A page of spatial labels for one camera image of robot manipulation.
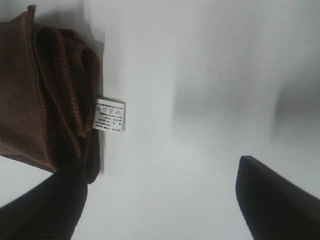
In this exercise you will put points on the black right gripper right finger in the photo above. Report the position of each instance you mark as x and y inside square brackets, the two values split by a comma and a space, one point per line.
[273, 207]

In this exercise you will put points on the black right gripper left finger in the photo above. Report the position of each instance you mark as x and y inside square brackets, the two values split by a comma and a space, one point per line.
[49, 211]

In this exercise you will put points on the brown towel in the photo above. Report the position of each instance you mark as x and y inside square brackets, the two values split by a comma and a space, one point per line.
[49, 81]

